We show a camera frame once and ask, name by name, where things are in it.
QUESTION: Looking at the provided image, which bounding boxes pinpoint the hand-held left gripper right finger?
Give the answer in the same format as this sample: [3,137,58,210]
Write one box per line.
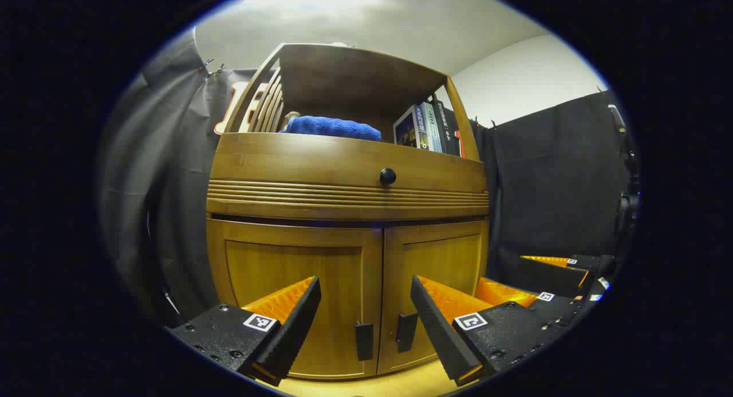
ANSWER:
[409,274,559,387]

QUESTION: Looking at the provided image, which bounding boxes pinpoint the blue towel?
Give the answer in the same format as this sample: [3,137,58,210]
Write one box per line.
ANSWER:
[279,115,383,142]

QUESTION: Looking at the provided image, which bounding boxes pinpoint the black door handle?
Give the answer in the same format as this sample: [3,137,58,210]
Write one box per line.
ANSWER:
[396,312,419,353]
[355,323,374,361]

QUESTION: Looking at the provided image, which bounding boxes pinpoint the wooden cabinet door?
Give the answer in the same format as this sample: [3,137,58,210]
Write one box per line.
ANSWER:
[377,219,489,376]
[207,218,383,380]

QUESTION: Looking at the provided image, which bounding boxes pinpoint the dark blue cover book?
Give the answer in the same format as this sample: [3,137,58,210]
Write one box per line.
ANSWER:
[393,106,429,151]

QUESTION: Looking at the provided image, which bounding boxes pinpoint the wooden drawer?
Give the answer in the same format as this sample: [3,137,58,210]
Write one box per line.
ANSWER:
[206,132,490,221]

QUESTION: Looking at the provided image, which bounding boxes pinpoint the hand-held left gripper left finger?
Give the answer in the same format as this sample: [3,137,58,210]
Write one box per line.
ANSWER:
[169,276,322,387]

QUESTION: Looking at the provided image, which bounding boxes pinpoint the pale grey spine book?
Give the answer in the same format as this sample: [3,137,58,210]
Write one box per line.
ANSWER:
[421,102,443,154]

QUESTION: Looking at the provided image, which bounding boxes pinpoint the wooden double-door shoe cabinet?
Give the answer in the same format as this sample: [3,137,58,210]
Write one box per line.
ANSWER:
[205,42,491,382]

